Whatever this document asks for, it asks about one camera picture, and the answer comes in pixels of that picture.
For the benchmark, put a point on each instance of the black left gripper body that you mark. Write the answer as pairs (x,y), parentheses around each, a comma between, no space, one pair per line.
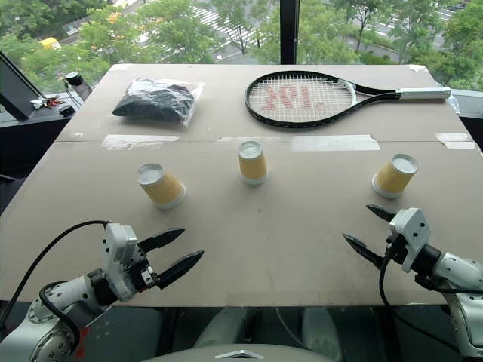
(142,273)

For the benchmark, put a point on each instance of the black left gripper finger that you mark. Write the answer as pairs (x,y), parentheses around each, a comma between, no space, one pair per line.
(166,237)
(181,265)

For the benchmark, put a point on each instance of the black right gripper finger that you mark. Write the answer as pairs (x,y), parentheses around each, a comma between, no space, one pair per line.
(382,213)
(366,249)

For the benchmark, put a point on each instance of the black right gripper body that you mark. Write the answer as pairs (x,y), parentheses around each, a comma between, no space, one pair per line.
(394,250)

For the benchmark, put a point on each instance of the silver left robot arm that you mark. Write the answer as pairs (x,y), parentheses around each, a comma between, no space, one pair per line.
(56,298)

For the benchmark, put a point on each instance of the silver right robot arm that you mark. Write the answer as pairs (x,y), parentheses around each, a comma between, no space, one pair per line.
(460,271)

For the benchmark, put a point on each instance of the yellow white paper cup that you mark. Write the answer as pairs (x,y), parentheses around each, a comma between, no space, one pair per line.
(166,188)
(392,177)
(253,166)

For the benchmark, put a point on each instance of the pale rounded shape under table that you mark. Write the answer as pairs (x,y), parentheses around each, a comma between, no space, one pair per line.
(220,328)
(320,332)

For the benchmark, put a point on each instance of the clear tape strip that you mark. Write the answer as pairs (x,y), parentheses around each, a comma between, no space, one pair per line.
(454,140)
(336,142)
(139,142)

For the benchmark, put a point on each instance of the silver robot torso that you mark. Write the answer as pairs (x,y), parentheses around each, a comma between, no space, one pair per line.
(241,354)

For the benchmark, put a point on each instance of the black white tennis racket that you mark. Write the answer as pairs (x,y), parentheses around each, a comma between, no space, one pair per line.
(422,93)

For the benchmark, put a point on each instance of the clear bag with dark cloth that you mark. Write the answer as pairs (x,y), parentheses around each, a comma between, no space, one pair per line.
(154,100)

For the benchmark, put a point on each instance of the bunch of keys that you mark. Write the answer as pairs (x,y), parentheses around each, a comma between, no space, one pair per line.
(45,102)

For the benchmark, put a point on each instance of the black slanted panel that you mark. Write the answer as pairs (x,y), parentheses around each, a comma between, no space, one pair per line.
(17,88)

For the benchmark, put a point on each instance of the yellow vehicle outside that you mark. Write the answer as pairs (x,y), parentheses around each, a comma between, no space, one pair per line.
(50,43)

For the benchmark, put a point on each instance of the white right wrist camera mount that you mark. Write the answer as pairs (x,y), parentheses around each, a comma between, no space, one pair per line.
(415,230)

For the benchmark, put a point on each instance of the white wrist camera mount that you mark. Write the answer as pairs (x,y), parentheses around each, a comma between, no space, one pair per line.
(415,230)
(117,249)

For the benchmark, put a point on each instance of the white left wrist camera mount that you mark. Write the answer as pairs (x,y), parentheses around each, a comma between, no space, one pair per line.
(117,249)

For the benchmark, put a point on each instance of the dark window frame post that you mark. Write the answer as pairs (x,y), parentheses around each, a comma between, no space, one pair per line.
(290,30)

